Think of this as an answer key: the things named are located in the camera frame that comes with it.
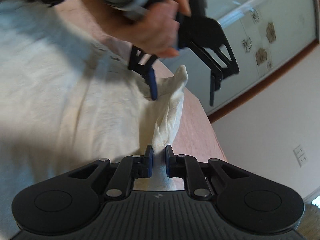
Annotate cream white pants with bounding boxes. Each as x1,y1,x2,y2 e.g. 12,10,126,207
1,0,188,239

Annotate person's left hand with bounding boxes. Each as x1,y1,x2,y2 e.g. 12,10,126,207
81,0,191,58

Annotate pink bed blanket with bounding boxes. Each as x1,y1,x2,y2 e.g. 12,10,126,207
55,0,227,162

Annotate white wall socket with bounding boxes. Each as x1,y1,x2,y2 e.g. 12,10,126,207
293,145,308,167

